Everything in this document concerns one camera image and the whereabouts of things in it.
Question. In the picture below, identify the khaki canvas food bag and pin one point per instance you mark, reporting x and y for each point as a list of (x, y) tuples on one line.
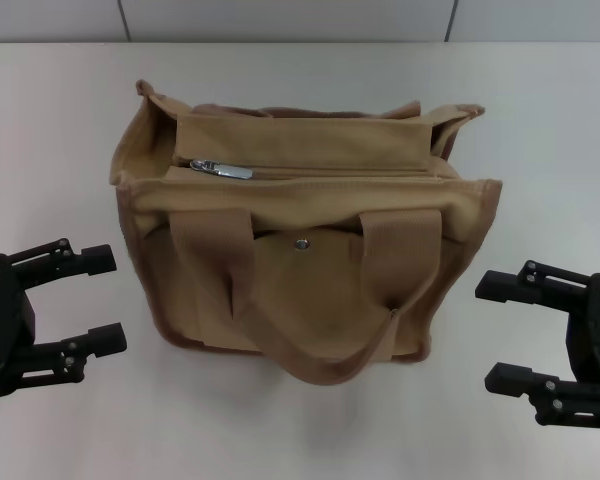
[(305, 300)]

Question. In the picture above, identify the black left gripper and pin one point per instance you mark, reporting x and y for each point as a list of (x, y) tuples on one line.
[(2, 310)]

